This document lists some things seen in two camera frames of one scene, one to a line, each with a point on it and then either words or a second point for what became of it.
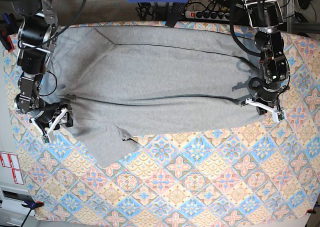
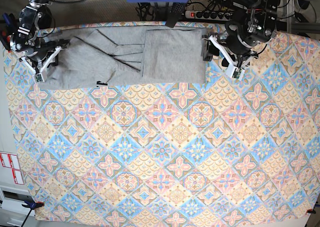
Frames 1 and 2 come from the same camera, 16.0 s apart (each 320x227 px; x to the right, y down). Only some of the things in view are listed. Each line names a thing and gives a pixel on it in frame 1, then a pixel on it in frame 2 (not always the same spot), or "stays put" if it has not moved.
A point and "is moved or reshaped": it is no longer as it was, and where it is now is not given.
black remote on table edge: (177, 10) stays put
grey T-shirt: (122, 81) is moved or reshaped
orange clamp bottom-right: (310, 211) stays put
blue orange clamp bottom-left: (32, 205) stays put
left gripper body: (50, 112) -> (44, 47)
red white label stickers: (10, 160) stays put
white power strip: (208, 15) stays put
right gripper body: (269, 96) -> (241, 51)
